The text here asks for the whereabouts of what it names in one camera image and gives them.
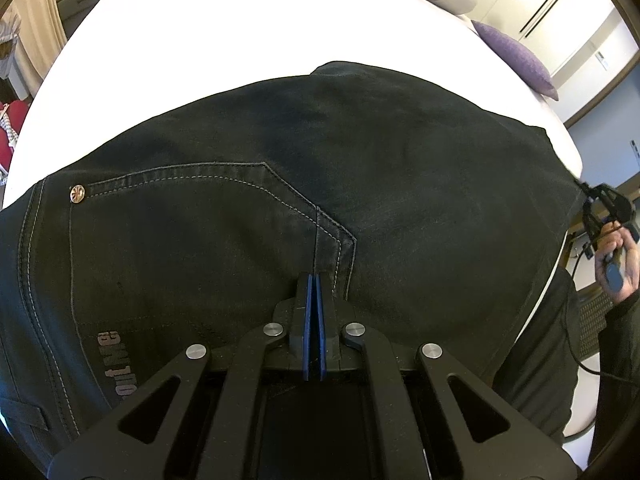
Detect person's right forearm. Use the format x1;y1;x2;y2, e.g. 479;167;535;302
587;287;640;468

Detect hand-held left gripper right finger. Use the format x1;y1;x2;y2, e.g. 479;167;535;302
312;272;581;480

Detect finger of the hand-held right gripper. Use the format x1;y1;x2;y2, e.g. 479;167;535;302
580;182;633;242

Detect beige ribbed panel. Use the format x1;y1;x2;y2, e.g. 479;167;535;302
579;289;617;357

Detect bed with white sheet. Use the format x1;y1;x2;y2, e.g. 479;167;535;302
0;0;586;211

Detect beige puffer jacket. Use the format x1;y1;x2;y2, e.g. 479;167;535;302
0;10;22;81

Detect black cable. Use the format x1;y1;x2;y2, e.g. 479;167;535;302
564;240;621;378

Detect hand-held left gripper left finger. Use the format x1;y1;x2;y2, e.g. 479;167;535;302
47;272;313;480

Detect purple pillow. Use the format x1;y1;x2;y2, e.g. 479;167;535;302
470;20;559;102

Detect person's right hand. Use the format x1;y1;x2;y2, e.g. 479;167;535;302
594;219;640;306

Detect white wardrobe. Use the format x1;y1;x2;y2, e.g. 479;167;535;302
475;0;640;126

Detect cream curtain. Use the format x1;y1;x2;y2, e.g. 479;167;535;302
10;0;68;93

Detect grey nightstand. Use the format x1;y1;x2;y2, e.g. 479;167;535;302
56;0;122;41

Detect black denim pants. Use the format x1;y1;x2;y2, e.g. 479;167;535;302
0;60;586;480

